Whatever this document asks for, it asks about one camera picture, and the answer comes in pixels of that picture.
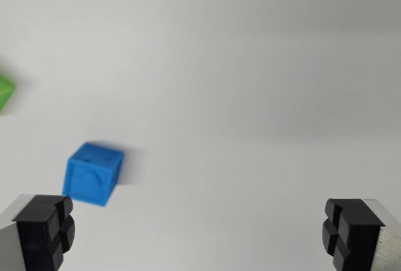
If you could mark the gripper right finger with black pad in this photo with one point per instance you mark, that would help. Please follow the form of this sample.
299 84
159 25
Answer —
357 233

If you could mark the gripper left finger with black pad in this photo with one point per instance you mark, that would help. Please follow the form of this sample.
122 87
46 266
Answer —
37 233

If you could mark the blue cube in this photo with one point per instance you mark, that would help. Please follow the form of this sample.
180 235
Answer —
91 174

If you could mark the green cube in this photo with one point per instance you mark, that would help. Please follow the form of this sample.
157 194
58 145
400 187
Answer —
4 91

